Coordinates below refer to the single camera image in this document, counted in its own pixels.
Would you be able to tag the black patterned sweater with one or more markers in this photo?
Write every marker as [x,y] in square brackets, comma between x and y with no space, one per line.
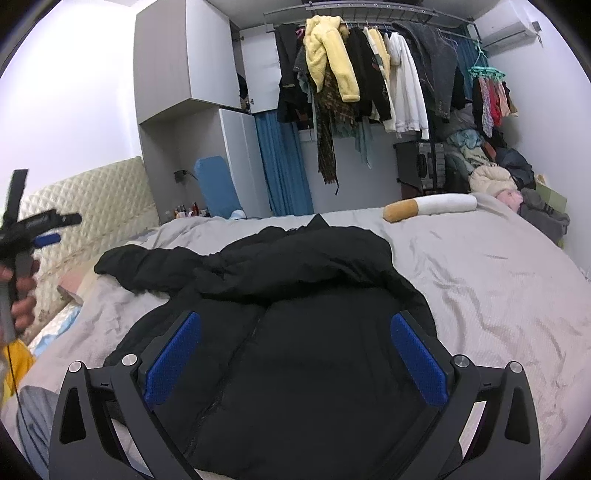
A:
[369,78]

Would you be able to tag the bed with grey sheet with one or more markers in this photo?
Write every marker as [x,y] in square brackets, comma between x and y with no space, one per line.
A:
[485,277]

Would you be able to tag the brown patterned scarf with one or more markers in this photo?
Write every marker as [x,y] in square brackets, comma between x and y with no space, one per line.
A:
[328,134]

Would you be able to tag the green box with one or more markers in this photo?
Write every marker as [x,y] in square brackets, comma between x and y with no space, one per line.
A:
[554,196]

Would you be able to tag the light blue printed pillow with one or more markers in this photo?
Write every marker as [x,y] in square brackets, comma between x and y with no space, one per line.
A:
[57,327]

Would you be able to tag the grey wardrobe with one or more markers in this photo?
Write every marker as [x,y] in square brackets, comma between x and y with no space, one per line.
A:
[184,60]

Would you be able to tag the cream fleece bundle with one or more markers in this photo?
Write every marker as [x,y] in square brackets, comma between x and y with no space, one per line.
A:
[489,180]

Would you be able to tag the dark denim jacket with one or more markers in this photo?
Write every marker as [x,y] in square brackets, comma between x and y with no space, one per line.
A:
[436,64]

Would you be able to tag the pile of clothes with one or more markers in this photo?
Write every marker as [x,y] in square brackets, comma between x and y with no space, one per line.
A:
[471,143]

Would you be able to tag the green clip hanger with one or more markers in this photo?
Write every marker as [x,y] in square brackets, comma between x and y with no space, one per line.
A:
[485,71]

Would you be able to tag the bottles on nightstand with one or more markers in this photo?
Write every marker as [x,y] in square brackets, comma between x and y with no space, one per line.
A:
[189,211]

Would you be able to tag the white air conditioner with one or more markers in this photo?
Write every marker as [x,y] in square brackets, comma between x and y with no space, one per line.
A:
[505,21]

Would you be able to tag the black puffer jacket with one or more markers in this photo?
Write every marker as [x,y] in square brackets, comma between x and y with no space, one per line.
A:
[300,360]

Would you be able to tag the beige quilted headboard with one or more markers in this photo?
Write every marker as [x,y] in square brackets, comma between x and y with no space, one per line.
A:
[92,198]

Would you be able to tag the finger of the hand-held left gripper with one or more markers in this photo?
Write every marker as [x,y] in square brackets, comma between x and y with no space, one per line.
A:
[47,239]
[55,218]

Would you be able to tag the small clothes on clip hanger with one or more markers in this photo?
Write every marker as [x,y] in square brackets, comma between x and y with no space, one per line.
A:
[494,101]

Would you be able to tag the metal clothes rack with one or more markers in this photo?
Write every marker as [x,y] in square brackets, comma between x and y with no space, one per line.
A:
[369,11]

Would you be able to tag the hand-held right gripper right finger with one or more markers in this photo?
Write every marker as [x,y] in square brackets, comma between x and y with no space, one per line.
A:
[418,362]

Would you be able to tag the person's grey trouser leg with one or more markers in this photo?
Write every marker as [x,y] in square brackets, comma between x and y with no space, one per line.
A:
[34,424]

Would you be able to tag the cigarette-shaped pillow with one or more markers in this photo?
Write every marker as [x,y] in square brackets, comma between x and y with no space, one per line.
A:
[434,205]

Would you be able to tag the pink plush toy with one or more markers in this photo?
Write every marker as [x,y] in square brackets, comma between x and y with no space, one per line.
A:
[510,199]

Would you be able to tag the grey striped garment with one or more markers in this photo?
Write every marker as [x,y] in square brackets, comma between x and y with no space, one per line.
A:
[545,217]

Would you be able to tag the black hanging coat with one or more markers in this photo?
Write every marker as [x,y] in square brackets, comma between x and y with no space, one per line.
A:
[288,83]

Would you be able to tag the black storage unit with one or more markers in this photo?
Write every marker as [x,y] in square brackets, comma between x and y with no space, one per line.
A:
[418,166]

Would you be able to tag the white hoodie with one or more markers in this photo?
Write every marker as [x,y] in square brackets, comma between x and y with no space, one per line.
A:
[408,87]

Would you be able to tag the teal hanging garment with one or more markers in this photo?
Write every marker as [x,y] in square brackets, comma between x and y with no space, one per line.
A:
[364,138]

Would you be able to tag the person's yellow-sleeved left forearm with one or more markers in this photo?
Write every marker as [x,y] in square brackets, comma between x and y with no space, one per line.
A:
[16,364]

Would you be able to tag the person's left hand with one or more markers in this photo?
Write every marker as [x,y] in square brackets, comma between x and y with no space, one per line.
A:
[24,307]

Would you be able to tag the blue curtain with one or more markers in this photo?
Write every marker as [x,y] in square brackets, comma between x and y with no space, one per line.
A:
[281,166]

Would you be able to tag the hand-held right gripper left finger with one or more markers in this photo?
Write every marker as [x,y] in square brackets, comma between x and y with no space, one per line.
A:
[173,357]

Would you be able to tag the yellow fleece jacket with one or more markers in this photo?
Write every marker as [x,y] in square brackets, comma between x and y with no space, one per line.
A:
[334,50]

